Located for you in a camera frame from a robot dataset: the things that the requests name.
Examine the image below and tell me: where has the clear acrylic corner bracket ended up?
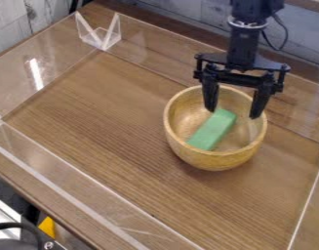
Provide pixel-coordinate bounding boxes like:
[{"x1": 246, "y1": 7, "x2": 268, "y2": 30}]
[{"x1": 75, "y1": 13, "x2": 121, "y2": 51}]

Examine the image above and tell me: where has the yellow sticker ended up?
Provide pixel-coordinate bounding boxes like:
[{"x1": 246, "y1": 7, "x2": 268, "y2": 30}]
[{"x1": 37, "y1": 217, "x2": 56, "y2": 238}]

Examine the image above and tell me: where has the clear acrylic tray wall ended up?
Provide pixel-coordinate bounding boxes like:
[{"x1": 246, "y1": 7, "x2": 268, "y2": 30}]
[{"x1": 0, "y1": 5, "x2": 319, "y2": 250}]

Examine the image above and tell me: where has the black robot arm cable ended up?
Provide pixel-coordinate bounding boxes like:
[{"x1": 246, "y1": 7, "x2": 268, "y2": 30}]
[{"x1": 259, "y1": 13, "x2": 291, "y2": 53}]

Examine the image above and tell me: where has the brown wooden bowl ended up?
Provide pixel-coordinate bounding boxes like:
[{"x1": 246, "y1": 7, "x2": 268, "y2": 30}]
[{"x1": 163, "y1": 86, "x2": 267, "y2": 171}]

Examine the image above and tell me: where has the green rectangular block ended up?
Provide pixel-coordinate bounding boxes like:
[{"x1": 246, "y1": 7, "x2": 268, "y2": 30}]
[{"x1": 185, "y1": 108, "x2": 238, "y2": 150}]

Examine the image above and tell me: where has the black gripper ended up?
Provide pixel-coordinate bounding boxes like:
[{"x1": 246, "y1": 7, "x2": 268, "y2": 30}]
[{"x1": 193, "y1": 27, "x2": 291, "y2": 119}]

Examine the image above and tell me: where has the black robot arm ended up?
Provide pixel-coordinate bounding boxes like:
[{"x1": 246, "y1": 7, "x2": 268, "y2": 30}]
[{"x1": 192, "y1": 0, "x2": 291, "y2": 119}]

